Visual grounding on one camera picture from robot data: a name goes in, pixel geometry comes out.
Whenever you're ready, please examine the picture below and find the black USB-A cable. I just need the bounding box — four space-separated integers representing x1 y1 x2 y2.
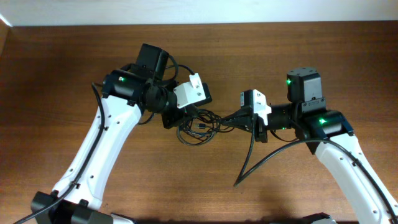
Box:
183 108 218 138

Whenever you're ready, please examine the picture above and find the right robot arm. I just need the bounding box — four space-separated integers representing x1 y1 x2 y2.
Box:
221 67 397 223

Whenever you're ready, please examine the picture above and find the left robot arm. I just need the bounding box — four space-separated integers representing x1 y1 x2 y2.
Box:
20 44 209 223

